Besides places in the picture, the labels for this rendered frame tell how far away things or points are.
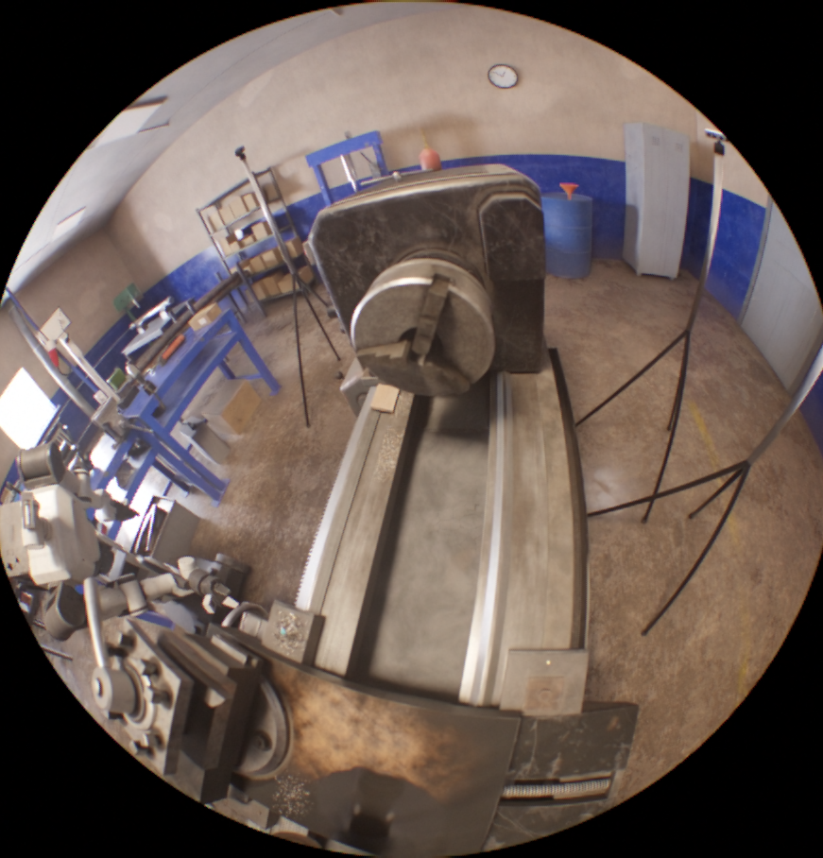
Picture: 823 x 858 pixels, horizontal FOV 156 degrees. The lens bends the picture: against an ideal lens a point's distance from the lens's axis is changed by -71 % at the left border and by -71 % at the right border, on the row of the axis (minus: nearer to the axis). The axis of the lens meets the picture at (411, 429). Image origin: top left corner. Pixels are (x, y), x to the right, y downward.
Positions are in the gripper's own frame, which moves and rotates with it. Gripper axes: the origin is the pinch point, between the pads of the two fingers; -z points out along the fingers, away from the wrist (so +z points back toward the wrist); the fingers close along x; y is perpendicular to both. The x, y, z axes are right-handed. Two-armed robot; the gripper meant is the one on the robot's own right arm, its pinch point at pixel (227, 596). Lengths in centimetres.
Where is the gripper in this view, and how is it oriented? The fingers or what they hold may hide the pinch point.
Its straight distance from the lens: 106.9
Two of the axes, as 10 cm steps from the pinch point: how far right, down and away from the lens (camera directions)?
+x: -1.0, -9.4, -3.2
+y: 2.8, -3.3, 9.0
